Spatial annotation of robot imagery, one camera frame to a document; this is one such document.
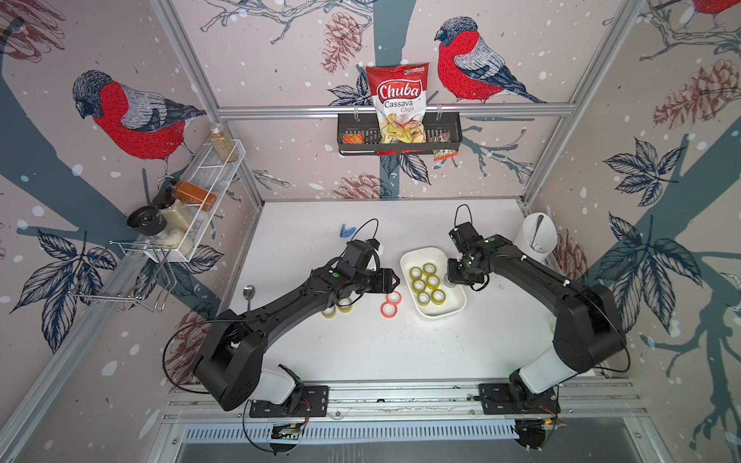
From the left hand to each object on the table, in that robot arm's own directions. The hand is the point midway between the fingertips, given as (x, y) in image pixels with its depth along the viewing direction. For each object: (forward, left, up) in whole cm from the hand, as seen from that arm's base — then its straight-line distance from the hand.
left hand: (397, 276), depth 82 cm
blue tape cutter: (+26, +19, -13) cm, 35 cm away
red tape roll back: (0, 0, -14) cm, 14 cm away
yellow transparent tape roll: (+11, -13, -14) cm, 22 cm away
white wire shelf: (+2, +51, +21) cm, 55 cm away
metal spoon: (+1, +49, -13) cm, 50 cm away
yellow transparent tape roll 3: (+5, -13, -14) cm, 19 cm away
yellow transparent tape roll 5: (0, -14, -14) cm, 20 cm away
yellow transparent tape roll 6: (0, -9, -14) cm, 17 cm away
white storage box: (-1, -20, -12) cm, 23 cm away
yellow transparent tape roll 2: (+9, -8, -14) cm, 18 cm away
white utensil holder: (+19, -49, -5) cm, 53 cm away
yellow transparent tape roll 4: (+4, -8, -14) cm, 17 cm away
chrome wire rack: (-12, +57, +21) cm, 62 cm away
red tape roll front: (-4, +2, -14) cm, 15 cm away
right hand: (+4, -18, -6) cm, 19 cm away
